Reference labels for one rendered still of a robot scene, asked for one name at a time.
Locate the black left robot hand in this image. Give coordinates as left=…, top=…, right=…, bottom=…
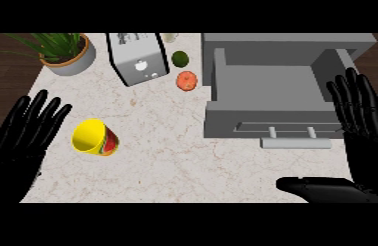
left=0, top=89, right=74, bottom=204

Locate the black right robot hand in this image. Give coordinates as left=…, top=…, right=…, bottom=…
left=275, top=67, right=378, bottom=204

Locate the yellow cup with red print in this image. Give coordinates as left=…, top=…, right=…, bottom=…
left=71, top=118, right=122, bottom=157

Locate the grey open drawer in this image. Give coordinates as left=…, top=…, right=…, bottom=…
left=203, top=47, right=361, bottom=140

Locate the grey drawer cabinet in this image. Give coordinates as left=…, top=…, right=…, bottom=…
left=201, top=33, right=378, bottom=88

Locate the pale cup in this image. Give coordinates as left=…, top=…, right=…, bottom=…
left=161, top=33, right=181, bottom=44

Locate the potted green plant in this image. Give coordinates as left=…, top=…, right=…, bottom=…
left=0, top=33, right=98, bottom=77

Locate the silver toaster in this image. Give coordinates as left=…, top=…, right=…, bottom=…
left=105, top=33, right=172, bottom=88

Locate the orange fruit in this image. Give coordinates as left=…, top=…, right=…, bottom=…
left=176, top=70, right=200, bottom=92

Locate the green lime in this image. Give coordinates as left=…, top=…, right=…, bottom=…
left=170, top=50, right=191, bottom=69

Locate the pale grey drawer handle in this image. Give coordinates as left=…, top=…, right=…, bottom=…
left=260, top=126, right=333, bottom=150

